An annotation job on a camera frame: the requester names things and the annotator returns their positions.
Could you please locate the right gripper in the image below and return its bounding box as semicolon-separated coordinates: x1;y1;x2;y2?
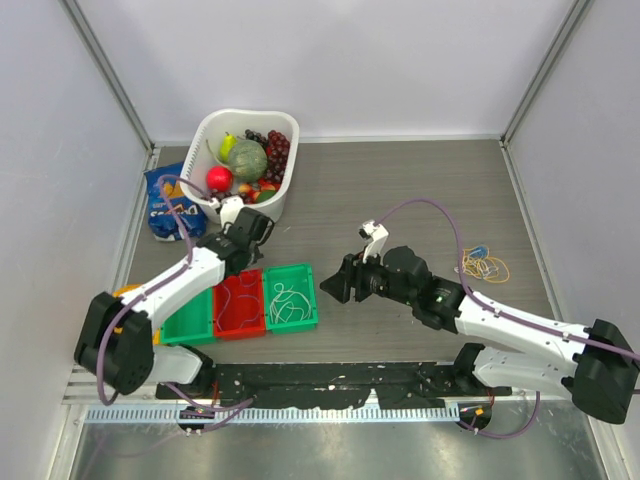
320;244;416;307

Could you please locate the blue wire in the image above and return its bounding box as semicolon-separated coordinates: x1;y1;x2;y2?
217;272;264;326

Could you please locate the white wire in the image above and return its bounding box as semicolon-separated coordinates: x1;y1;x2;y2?
268;282;314;324

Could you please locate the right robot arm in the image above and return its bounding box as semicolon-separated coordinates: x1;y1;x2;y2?
320;246;639;425

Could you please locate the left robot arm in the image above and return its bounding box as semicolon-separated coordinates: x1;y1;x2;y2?
74;206;275;406

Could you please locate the right green bin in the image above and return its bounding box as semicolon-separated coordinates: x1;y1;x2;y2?
263;263;318;334

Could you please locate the green bin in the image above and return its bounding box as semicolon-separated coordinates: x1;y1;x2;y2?
160;288;216;346
263;263;318;334

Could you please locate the blue chips bag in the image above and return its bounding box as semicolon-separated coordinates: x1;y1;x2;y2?
145;163;207;242

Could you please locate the green lime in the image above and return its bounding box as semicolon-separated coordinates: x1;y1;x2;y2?
254;190;277;204

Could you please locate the red bin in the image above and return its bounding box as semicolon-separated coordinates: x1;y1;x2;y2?
212;269;266;341

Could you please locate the red apple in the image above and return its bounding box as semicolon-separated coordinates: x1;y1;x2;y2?
205;166;234;192

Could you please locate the green melon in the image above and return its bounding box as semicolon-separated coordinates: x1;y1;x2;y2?
227;140;267;182

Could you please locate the left green bin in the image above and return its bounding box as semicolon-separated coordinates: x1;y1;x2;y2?
160;288;216;346

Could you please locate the red grape bunch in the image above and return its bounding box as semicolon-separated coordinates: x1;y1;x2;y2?
262;130;290;185

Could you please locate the green pear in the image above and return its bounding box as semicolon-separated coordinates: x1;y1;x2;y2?
218;132;238;163

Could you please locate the dark grape bunch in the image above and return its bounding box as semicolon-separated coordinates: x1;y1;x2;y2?
245;129;269;148

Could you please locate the white plastic basket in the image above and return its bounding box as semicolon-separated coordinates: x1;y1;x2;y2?
181;109;300;223

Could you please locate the yellow bin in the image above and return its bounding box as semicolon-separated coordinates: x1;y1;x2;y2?
113;284;161;345

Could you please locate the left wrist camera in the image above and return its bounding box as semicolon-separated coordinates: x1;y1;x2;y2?
204;195;245;226

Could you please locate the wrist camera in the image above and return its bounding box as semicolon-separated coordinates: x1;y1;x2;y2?
204;195;245;226
359;220;389;263

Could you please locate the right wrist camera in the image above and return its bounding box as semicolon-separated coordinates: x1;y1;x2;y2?
359;220;389;263

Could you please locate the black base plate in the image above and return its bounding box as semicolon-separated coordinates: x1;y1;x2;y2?
177;362;512;410

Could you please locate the slotted cable duct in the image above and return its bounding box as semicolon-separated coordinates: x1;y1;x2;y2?
85;403;460;425

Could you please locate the left aluminium frame post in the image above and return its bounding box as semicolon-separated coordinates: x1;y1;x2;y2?
59;0;155;154

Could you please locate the aluminium frame post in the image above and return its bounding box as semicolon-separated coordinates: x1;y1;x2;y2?
500;0;594;148
59;0;155;154

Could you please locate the right aluminium frame post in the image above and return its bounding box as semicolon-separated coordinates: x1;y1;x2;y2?
500;0;594;148

